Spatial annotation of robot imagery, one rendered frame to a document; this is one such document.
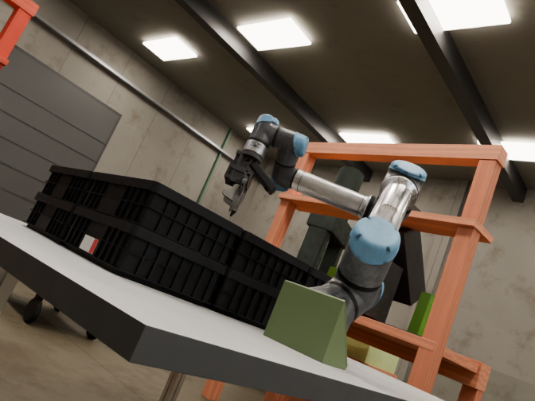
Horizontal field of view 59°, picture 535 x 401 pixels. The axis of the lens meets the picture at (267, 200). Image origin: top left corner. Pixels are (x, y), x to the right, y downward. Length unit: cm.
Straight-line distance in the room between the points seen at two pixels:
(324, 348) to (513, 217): 977
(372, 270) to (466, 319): 917
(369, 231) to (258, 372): 58
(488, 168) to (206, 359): 256
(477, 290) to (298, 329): 935
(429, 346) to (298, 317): 169
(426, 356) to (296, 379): 205
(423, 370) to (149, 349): 230
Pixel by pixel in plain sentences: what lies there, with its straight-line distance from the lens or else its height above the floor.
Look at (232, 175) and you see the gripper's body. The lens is 153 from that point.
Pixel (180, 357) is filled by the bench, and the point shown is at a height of 68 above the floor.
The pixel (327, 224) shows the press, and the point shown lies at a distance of 505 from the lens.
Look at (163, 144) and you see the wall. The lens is 1219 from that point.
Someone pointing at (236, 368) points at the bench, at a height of 68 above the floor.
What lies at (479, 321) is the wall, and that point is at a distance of 1023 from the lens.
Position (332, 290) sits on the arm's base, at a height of 86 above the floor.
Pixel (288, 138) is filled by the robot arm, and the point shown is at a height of 129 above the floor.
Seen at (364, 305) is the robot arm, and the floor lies 86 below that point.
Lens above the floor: 76
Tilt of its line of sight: 12 degrees up
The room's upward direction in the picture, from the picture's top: 23 degrees clockwise
